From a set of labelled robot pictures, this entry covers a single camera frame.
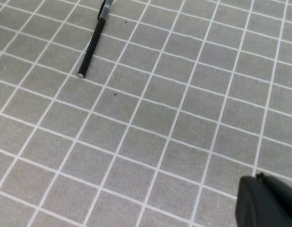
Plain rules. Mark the black pen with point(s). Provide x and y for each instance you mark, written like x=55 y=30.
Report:
x=91 y=48

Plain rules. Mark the grey grid tablecloth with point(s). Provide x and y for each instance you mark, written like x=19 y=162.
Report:
x=181 y=99

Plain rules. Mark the clear black pen cap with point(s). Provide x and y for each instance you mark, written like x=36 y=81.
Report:
x=104 y=9

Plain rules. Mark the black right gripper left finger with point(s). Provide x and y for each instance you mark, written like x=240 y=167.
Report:
x=255 y=204

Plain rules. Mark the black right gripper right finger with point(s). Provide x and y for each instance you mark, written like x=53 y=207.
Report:
x=281 y=191

